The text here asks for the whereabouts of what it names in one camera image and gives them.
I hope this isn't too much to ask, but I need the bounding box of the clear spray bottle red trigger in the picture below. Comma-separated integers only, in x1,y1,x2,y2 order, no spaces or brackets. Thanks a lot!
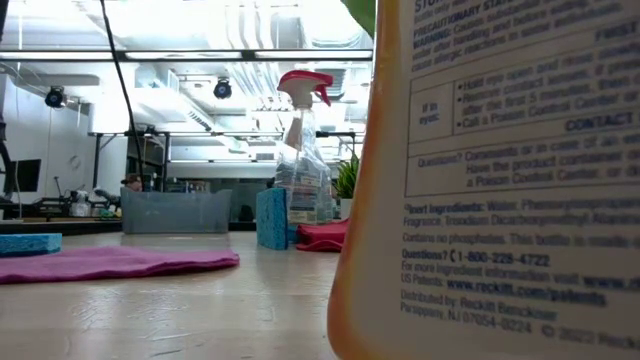
273,69,335,226

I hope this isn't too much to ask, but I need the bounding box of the red cloth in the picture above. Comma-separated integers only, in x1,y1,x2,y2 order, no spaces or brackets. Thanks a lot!
295,218,350,253

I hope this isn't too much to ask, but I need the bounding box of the orange cleaner spray bottle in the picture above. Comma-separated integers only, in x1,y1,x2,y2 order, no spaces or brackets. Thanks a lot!
327,0,640,360

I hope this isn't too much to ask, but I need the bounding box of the magenta cloth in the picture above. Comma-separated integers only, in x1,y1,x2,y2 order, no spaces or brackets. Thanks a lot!
0,245,241,286

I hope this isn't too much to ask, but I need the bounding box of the small potted green plant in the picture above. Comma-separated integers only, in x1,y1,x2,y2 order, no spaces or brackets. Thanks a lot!
332,152,361,221

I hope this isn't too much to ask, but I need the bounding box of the black metal stand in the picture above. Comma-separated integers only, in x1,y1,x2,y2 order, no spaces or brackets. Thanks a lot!
89,130,171,192
314,130,357,161

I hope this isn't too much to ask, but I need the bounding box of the black ceiling spotlight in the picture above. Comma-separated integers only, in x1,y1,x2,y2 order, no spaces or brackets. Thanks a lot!
212,78,234,100
44,86,67,109

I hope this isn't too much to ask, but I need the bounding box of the translucent grey plastic bin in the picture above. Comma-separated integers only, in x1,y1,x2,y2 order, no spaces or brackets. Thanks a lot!
119,187,234,235

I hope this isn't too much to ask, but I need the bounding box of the person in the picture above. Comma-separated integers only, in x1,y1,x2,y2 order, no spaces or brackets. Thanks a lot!
121,173,144,194

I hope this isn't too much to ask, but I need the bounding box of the wooden background desk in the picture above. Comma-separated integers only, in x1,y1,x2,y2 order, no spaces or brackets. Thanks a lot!
0,197,124,224

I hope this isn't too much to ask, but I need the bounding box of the small black monitor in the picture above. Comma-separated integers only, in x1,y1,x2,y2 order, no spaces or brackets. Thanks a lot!
3,158,42,194

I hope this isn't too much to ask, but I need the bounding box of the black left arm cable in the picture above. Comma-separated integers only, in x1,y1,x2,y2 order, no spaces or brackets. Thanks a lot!
98,0,147,189

